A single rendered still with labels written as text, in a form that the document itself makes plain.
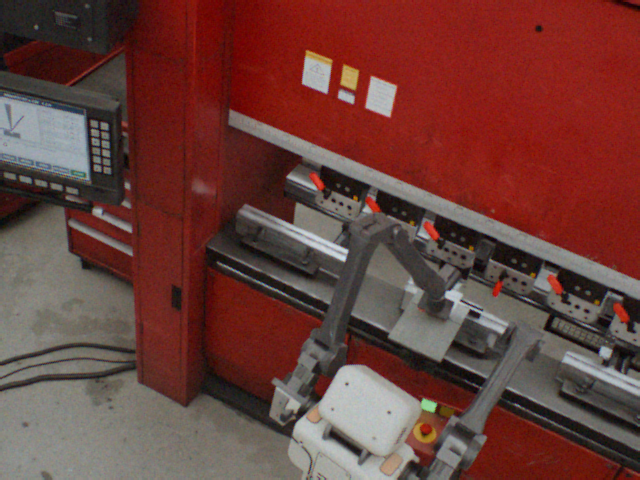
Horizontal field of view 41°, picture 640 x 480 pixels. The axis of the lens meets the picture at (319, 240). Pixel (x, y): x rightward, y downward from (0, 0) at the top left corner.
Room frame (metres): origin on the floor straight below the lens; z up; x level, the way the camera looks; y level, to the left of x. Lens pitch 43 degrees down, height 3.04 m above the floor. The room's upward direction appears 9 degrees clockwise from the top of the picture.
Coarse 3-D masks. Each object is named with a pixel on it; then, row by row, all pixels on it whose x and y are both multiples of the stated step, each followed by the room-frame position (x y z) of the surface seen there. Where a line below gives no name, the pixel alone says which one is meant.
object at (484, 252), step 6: (480, 246) 2.26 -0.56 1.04; (486, 246) 2.26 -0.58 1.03; (480, 252) 2.22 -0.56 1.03; (486, 252) 2.23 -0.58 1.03; (492, 252) 2.25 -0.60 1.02; (474, 258) 2.20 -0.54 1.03; (480, 258) 2.19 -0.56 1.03; (486, 258) 2.21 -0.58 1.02; (474, 264) 2.19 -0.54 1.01; (480, 264) 2.18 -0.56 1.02; (486, 264) 2.19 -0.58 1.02; (480, 270) 2.18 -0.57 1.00; (462, 282) 2.10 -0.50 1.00; (456, 288) 2.06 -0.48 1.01
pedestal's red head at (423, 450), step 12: (420, 396) 1.72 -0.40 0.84; (456, 408) 1.69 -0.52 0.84; (420, 420) 1.67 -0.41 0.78; (432, 420) 1.68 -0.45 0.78; (444, 420) 1.68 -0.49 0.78; (408, 444) 1.57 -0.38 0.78; (420, 444) 1.58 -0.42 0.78; (432, 444) 1.59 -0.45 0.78; (420, 456) 1.55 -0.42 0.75; (432, 456) 1.55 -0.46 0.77
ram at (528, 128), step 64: (256, 0) 2.28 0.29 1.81; (320, 0) 2.20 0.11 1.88; (384, 0) 2.14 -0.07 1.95; (448, 0) 2.07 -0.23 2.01; (512, 0) 2.02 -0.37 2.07; (576, 0) 1.96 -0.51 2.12; (256, 64) 2.27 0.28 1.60; (384, 64) 2.12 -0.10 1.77; (448, 64) 2.06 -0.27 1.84; (512, 64) 2.00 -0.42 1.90; (576, 64) 1.94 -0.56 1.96; (320, 128) 2.18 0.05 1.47; (384, 128) 2.11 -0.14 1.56; (448, 128) 2.04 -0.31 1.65; (512, 128) 1.98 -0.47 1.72; (576, 128) 1.92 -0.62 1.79; (448, 192) 2.02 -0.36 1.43; (512, 192) 1.96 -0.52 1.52; (576, 192) 1.90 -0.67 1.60
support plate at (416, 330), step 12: (408, 312) 1.92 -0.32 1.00; (420, 312) 1.93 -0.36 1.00; (456, 312) 1.95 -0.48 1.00; (396, 324) 1.86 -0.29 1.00; (408, 324) 1.87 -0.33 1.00; (420, 324) 1.88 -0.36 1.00; (432, 324) 1.88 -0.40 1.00; (444, 324) 1.89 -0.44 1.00; (456, 324) 1.90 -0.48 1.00; (396, 336) 1.81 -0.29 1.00; (408, 336) 1.82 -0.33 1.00; (420, 336) 1.83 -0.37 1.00; (432, 336) 1.83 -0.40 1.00; (444, 336) 1.84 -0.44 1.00; (408, 348) 1.77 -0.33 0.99; (420, 348) 1.78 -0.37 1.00; (432, 348) 1.78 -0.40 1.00; (444, 348) 1.79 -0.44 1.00
